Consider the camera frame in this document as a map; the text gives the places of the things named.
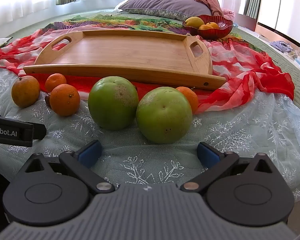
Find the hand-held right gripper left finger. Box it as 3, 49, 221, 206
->
16, 140, 115, 194

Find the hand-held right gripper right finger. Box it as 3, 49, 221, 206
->
180, 142, 284, 194

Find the brownish orange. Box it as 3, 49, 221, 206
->
11, 75, 41, 108

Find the green apple back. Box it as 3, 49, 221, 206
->
88, 76, 140, 131

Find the green apple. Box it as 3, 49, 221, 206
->
88, 76, 140, 131
136, 87, 193, 145

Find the bright orange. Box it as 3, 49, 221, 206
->
49, 84, 81, 117

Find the green apple front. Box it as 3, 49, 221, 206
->
136, 87, 193, 145

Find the small mandarin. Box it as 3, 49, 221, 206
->
45, 73, 67, 93

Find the wooden serving tray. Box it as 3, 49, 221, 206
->
23, 29, 227, 90

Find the snowflake tulle cloth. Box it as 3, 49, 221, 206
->
0, 66, 300, 200

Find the red and white scarf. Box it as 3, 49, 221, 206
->
0, 29, 295, 115

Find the red glass bowl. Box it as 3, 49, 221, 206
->
182, 14, 234, 40

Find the green quilted bedspread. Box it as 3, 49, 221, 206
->
0, 7, 300, 120

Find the white sheer curtain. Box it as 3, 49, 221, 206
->
0, 0, 250, 30

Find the lilac crumpled cloth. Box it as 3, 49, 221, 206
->
270, 40, 294, 53

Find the yellow mango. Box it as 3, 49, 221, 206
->
185, 16, 205, 28

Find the colourful floral cloth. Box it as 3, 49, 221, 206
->
44, 14, 257, 49

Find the purple pillow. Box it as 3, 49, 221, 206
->
117, 0, 212, 22

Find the white wardrobe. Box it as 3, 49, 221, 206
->
256, 0, 300, 40

